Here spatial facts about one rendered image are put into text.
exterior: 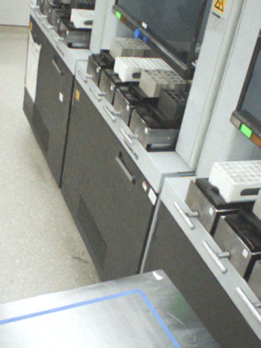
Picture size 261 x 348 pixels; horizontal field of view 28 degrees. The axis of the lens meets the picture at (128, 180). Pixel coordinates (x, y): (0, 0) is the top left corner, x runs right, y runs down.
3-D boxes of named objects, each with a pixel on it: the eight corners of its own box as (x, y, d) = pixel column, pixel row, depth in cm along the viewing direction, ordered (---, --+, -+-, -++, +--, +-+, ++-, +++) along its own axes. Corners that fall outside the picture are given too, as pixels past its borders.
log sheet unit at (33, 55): (24, 87, 300) (29, 24, 282) (35, 108, 280) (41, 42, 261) (20, 87, 299) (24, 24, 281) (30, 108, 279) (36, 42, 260)
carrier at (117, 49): (124, 64, 192) (127, 48, 189) (119, 64, 191) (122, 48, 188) (113, 53, 201) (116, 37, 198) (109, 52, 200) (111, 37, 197)
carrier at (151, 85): (158, 100, 169) (162, 83, 166) (152, 100, 168) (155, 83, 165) (143, 85, 178) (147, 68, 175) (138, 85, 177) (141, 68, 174)
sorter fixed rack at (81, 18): (132, 27, 241) (135, 13, 238) (141, 35, 233) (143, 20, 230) (69, 23, 229) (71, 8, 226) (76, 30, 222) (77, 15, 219)
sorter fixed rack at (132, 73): (186, 75, 199) (189, 60, 196) (198, 86, 191) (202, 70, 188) (112, 73, 187) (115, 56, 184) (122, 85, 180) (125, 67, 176)
